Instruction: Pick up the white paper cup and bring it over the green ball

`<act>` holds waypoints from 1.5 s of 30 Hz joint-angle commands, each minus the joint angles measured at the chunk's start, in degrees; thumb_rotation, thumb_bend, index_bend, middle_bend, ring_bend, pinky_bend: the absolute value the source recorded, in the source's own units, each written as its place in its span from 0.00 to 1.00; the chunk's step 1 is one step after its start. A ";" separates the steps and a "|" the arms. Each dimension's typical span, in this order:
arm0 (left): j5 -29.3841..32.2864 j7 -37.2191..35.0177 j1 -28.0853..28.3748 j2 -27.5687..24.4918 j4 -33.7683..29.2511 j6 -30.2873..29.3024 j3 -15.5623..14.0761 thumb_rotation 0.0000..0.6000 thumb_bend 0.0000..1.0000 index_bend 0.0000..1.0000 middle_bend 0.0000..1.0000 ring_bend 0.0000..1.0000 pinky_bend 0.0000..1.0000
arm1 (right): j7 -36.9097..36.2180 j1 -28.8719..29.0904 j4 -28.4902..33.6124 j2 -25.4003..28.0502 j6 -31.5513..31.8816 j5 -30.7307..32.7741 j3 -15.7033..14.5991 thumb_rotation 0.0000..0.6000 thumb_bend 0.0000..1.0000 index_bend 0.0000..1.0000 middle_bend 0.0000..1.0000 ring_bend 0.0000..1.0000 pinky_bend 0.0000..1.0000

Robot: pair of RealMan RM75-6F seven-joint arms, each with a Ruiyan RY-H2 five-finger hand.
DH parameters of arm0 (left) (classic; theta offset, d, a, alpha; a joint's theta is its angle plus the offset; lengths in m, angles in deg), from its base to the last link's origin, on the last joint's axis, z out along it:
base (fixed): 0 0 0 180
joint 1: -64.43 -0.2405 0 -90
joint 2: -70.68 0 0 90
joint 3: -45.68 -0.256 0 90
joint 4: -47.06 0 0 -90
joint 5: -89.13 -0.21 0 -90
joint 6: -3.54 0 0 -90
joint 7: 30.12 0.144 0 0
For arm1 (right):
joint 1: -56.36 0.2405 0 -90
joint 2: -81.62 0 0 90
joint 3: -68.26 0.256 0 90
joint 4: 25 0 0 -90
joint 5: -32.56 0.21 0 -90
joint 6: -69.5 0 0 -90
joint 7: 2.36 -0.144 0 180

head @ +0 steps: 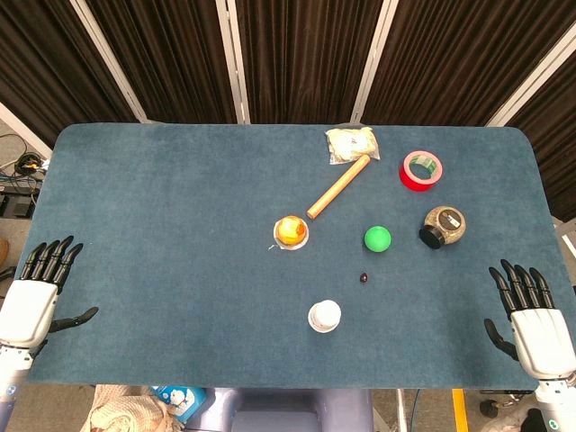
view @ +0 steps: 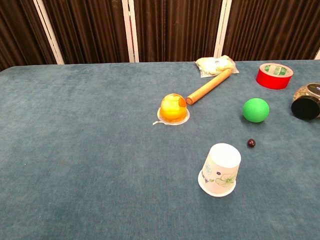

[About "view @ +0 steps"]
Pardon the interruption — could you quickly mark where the white floral paper cup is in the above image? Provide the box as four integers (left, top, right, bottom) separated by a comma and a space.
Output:
197, 142, 242, 198

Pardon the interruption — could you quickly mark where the orange fruit jelly cup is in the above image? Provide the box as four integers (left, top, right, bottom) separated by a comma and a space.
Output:
152, 93, 191, 126

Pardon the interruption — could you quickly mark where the wooden rolling stick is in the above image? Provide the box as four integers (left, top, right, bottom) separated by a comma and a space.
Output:
186, 68, 233, 105

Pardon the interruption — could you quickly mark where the clear bag of white snacks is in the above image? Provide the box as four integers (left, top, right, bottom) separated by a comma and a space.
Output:
195, 54, 240, 78

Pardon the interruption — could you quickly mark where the blue table cloth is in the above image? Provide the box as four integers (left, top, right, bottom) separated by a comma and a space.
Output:
0, 59, 320, 240

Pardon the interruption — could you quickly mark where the brown pleated curtain panel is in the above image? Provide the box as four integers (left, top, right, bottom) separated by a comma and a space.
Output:
221, 0, 320, 62
133, 0, 223, 63
0, 0, 58, 72
42, 0, 131, 65

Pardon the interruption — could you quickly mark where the green foam ball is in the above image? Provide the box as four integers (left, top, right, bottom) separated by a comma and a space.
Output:
242, 97, 271, 124

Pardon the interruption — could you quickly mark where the glass jar with black lid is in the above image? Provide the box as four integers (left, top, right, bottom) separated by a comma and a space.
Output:
290, 82, 320, 121

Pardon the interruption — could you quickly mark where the red duct tape roll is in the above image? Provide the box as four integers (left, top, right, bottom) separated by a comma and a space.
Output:
255, 62, 294, 90

